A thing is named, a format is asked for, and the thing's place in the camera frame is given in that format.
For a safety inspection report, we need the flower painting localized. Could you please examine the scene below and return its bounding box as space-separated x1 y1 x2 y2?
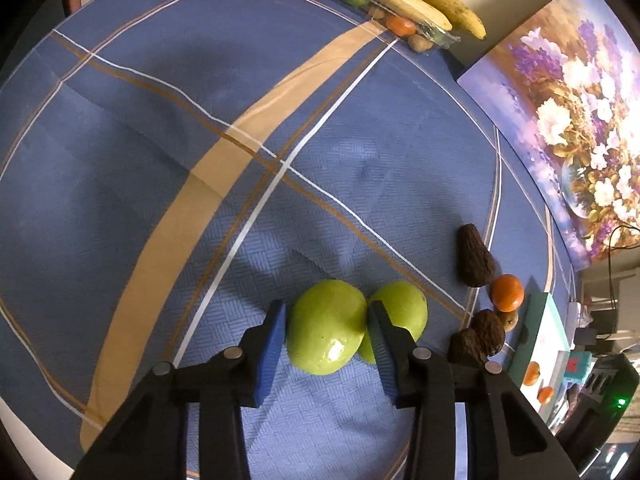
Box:
457 0 640 272

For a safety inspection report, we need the round dark avocado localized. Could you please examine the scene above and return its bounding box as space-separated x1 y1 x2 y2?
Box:
470 309 507 356
446 328 488 368

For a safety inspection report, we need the blue plaid tablecloth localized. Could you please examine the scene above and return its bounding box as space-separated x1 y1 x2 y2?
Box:
0 0 576 480

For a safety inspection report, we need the black charging cable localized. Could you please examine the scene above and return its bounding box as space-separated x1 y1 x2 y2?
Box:
606 224 640 313

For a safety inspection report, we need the white tray with teal rim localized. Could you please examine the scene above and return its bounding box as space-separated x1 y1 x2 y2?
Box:
506 292 573 431

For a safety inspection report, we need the small green mango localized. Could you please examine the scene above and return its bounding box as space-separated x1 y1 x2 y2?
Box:
357 281 429 365

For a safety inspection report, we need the teal plastic toy box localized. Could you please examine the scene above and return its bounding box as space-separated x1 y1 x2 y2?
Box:
565 351 594 386

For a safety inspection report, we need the clear plastic fruit container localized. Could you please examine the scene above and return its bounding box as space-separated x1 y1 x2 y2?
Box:
334 0 461 54

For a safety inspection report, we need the pear-shaped dark avocado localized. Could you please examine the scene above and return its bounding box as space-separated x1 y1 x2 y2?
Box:
456 224 497 288

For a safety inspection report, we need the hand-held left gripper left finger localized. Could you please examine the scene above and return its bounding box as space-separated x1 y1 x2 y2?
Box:
72 300 288 480

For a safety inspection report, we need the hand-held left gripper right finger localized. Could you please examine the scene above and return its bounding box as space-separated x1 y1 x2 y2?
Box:
366 301 581 480

